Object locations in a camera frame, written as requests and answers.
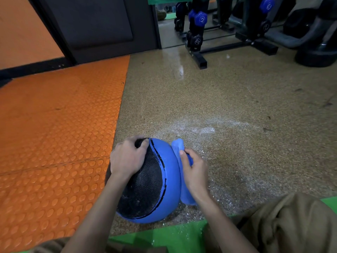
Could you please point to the person's left hand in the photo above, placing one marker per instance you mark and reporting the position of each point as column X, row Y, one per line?
column 126, row 160

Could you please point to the person's right hand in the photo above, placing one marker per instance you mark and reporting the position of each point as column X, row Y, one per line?
column 196, row 176

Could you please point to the person's right thumb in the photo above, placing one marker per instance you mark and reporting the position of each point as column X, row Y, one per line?
column 183, row 162

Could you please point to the person's left thumb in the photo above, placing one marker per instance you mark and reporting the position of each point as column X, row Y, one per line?
column 145, row 146

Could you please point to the blue cleaning cloth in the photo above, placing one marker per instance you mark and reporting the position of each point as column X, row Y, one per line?
column 177, row 145

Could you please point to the blue and black medicine ball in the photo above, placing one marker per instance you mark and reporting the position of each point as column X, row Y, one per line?
column 169, row 179

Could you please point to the person's left forearm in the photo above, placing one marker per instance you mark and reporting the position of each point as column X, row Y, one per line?
column 97, row 216

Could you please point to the person's right forearm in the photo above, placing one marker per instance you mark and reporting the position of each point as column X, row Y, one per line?
column 223, row 226

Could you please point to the green floor mat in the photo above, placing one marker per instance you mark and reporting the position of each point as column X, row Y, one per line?
column 171, row 237

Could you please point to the orange studded floor mat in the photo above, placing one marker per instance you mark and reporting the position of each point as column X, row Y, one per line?
column 52, row 134

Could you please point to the black dumbbell rack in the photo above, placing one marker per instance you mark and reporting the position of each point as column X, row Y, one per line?
column 201, row 60

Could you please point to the black dumbbell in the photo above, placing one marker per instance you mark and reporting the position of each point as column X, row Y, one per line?
column 265, row 26
column 195, row 40

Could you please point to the khaki trousers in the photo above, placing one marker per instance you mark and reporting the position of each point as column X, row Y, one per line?
column 289, row 223

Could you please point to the black padded door panel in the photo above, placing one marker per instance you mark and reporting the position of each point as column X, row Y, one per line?
column 105, row 23

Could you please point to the blue dumbbell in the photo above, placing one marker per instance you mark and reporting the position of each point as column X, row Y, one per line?
column 200, row 17
column 266, row 4

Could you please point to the grey exercise machine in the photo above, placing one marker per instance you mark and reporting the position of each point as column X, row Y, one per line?
column 289, row 39

